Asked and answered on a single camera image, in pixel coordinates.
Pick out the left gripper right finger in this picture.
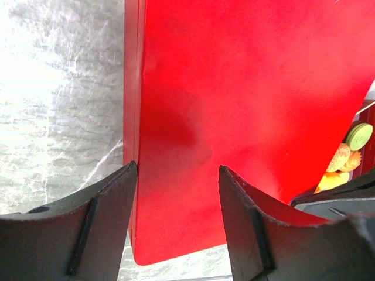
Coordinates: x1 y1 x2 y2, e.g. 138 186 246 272
219 166 374 280

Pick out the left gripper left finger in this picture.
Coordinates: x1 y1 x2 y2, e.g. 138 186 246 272
1 162 137 280

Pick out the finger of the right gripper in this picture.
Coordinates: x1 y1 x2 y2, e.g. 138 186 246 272
290 169 374 220

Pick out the red box lid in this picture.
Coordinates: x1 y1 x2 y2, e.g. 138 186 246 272
131 1 374 266

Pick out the red cookie box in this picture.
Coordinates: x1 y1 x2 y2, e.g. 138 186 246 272
123 0 146 164

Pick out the plain round orange cookie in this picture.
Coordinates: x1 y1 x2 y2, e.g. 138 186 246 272
326 143 351 173

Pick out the dark red gold-rimmed tray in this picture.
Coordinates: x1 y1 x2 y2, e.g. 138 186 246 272
349 105 374 179

